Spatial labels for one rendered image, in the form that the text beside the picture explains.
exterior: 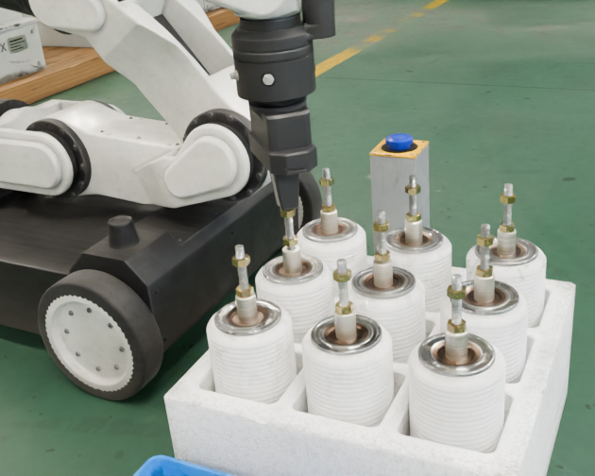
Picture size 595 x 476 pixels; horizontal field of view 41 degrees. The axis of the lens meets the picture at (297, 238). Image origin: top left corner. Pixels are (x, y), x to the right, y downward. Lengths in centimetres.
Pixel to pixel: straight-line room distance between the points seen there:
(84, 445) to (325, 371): 46
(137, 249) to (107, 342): 14
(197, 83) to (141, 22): 12
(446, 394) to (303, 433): 16
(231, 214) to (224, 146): 21
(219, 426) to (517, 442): 31
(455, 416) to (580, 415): 39
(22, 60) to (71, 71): 19
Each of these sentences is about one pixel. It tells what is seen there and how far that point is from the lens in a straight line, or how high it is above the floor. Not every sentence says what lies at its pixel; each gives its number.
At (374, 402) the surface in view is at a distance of 85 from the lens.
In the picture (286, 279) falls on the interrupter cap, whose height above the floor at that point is 25.
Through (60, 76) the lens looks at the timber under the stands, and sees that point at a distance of 314.
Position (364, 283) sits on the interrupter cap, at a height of 25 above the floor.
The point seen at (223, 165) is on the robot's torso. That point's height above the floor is 32.
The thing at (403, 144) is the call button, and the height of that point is 33.
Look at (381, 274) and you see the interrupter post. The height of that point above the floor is 27.
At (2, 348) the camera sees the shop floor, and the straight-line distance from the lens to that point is 145.
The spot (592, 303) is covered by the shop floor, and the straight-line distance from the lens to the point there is 142.
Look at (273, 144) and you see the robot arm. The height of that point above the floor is 43.
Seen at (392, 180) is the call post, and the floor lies 27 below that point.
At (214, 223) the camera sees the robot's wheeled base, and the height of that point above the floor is 19.
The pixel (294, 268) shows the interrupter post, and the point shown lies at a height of 26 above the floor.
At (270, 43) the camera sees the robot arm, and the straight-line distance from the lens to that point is 84.
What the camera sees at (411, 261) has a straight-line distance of 100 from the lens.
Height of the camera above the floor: 71
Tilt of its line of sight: 25 degrees down
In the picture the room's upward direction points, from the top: 5 degrees counter-clockwise
